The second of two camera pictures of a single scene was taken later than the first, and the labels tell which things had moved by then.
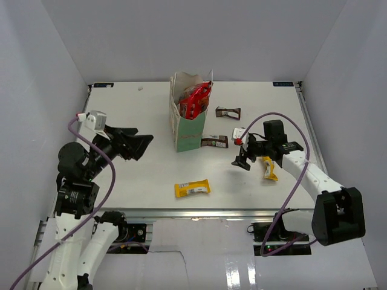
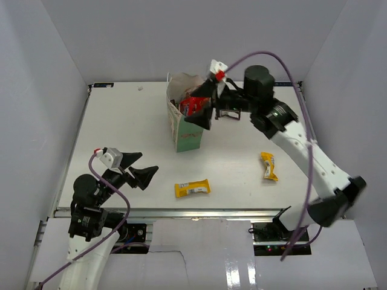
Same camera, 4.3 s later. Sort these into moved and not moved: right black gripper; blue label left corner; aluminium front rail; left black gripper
Moved: left black gripper; right black gripper
Not moved: blue label left corner; aluminium front rail
